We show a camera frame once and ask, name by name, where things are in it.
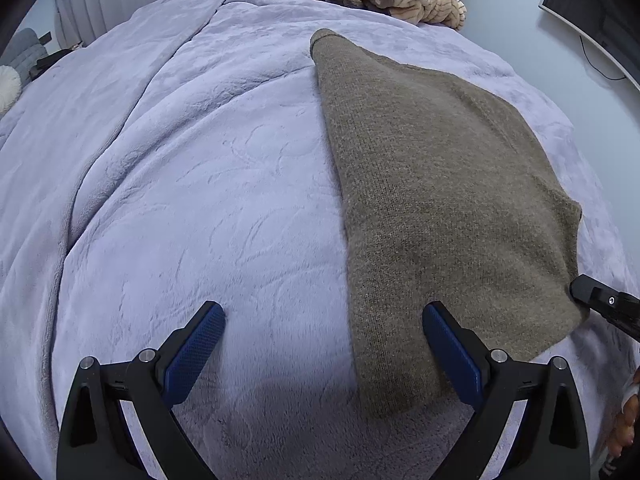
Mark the lavender plush blanket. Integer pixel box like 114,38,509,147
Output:
0,0,640,480

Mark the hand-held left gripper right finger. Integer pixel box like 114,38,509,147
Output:
421,301,592,480

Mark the person's right hand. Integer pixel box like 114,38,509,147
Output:
606,367,640,461

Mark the grey chair with cushion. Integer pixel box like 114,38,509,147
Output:
0,27,51,83

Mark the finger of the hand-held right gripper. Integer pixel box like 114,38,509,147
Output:
569,273,640,342

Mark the round cream cushion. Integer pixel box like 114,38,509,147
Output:
0,65,21,115

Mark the wall television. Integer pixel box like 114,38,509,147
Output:
539,0,640,86

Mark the brown knit sweater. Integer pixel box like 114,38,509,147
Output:
310,28,591,418

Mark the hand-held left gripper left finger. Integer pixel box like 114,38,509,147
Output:
56,301,226,480

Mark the black television cable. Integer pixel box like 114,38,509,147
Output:
579,35,627,82

